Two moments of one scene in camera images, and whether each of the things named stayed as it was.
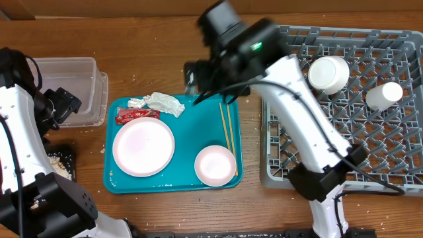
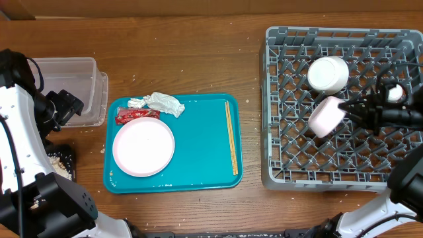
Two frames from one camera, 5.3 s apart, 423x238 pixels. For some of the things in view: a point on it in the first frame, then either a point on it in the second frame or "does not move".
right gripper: x=211 y=67 to x=374 y=117
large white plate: x=143 y=147 does not move
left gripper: x=65 y=102 does not move
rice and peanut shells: x=61 y=164 does not move
